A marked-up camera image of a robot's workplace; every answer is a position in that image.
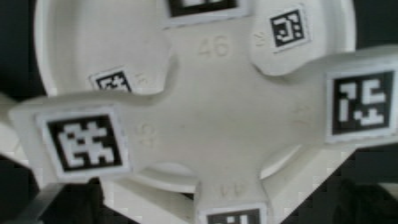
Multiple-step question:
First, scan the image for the white cross-shaped table base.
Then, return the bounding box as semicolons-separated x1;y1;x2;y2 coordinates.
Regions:
7;0;398;224

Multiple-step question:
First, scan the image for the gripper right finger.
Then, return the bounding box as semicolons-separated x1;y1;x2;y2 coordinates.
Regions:
330;178;398;224

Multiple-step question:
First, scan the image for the white round table top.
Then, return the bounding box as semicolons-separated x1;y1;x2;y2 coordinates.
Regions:
0;0;360;224

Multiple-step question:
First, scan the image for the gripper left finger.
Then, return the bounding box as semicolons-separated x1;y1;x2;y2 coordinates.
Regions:
10;178;108;224

